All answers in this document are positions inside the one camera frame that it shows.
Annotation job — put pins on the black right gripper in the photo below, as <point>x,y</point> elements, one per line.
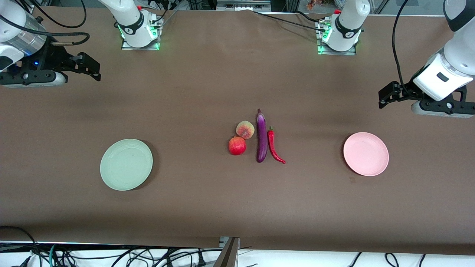
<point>55,59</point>

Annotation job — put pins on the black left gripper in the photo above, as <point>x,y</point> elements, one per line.
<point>406,92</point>

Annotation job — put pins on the red chili pepper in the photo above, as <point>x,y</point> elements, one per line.
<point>271,141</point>

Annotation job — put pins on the long purple eggplant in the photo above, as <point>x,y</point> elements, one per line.
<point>261,141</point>

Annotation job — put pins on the peach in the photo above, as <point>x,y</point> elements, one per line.
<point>245,129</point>

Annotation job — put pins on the red pomegranate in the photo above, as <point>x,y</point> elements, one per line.
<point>237,146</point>

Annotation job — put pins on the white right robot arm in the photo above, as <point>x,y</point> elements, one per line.
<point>11,18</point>

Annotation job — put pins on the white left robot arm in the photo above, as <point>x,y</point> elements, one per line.
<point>349,22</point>

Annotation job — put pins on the pink round plate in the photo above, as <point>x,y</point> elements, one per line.
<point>365,154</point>

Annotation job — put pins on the brown table cover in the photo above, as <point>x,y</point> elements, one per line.
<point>185,92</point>

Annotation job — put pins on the pale green round plate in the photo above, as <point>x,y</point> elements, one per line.
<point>126,165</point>

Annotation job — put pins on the orange background object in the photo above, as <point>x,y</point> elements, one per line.
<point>319,4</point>

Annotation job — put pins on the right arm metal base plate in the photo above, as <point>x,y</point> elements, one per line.
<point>128,46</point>

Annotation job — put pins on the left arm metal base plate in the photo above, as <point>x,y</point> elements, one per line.
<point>339,53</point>

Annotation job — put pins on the aluminium frame rail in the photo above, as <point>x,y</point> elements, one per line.
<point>241,6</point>

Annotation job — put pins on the metal post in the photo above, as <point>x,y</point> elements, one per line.
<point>230,256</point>

